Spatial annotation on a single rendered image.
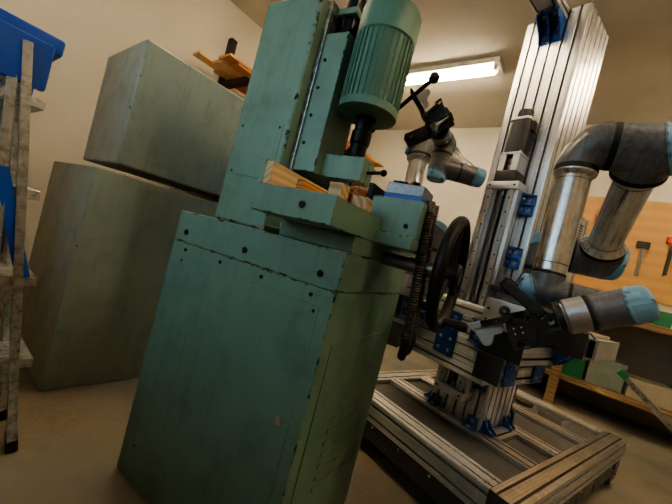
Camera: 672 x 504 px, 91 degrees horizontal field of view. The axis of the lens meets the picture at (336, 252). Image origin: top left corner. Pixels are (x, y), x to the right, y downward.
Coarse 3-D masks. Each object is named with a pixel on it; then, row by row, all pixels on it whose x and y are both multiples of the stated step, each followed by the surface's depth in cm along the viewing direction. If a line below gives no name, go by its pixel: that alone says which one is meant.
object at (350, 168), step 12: (336, 156) 96; (348, 156) 94; (324, 168) 97; (336, 168) 95; (348, 168) 93; (360, 168) 91; (372, 168) 96; (336, 180) 98; (348, 180) 94; (360, 180) 92
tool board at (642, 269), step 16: (592, 208) 325; (656, 208) 297; (592, 224) 323; (640, 224) 302; (656, 224) 296; (640, 240) 301; (656, 240) 294; (640, 256) 297; (656, 256) 293; (624, 272) 304; (640, 272) 297; (656, 272) 291; (608, 288) 309; (656, 288) 290
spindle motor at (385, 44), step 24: (384, 0) 88; (408, 0) 88; (360, 24) 93; (384, 24) 88; (408, 24) 89; (360, 48) 91; (384, 48) 88; (408, 48) 91; (360, 72) 89; (384, 72) 88; (408, 72) 96; (360, 96) 88; (384, 96) 88; (384, 120) 94
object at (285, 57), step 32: (288, 0) 102; (320, 0) 96; (288, 32) 100; (320, 32) 98; (256, 64) 105; (288, 64) 99; (256, 96) 104; (288, 96) 97; (256, 128) 102; (288, 128) 96; (256, 160) 100; (288, 160) 99; (224, 192) 106; (256, 224) 97
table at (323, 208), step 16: (256, 192) 71; (272, 192) 69; (288, 192) 67; (304, 192) 65; (320, 192) 64; (256, 208) 71; (272, 208) 69; (288, 208) 67; (304, 208) 65; (320, 208) 63; (336, 208) 62; (352, 208) 67; (320, 224) 64; (336, 224) 63; (352, 224) 69; (368, 224) 76; (368, 240) 78; (384, 240) 78; (400, 240) 76; (416, 240) 78
